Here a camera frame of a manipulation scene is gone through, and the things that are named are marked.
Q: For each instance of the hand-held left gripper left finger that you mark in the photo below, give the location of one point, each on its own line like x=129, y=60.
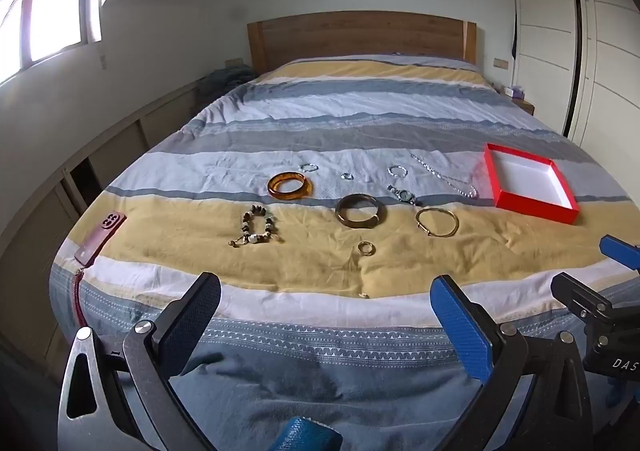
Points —
x=192, y=326

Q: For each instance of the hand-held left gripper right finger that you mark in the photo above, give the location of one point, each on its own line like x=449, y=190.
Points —
x=462, y=326

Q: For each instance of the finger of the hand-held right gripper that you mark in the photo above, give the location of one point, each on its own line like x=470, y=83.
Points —
x=577, y=293
x=620, y=249

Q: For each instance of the thin gold bangle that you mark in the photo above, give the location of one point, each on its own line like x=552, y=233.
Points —
x=437, y=235

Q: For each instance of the red cardboard box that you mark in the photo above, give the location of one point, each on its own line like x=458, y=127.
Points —
x=525, y=181

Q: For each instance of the dark brown bangle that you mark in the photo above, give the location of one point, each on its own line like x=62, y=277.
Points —
x=360, y=225

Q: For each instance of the amber bangle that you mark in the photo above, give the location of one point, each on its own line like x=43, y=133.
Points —
x=287, y=196

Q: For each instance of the phone in pink case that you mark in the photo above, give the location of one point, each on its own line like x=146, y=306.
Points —
x=102, y=236

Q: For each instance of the silver wristwatch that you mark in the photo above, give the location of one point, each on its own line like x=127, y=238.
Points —
x=404, y=194

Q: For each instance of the wooden nightstand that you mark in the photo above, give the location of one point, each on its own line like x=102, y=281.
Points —
x=525, y=106

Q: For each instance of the purple tissue box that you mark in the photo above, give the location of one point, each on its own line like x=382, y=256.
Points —
x=514, y=91

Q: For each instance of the white wardrobe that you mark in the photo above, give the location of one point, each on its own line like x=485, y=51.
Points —
x=550, y=31

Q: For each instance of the striped bed blanket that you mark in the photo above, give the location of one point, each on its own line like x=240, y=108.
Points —
x=320, y=131

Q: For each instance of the grey-blue cloth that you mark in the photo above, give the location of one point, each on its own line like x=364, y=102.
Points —
x=225, y=81

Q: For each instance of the wooden headboard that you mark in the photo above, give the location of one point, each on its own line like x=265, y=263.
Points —
x=360, y=33

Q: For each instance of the window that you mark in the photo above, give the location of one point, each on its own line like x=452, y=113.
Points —
x=55, y=16

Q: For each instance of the low wall cabinet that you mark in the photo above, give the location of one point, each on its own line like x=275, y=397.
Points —
x=115, y=151

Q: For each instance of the wall socket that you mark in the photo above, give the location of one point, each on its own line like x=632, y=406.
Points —
x=500, y=63
x=234, y=62

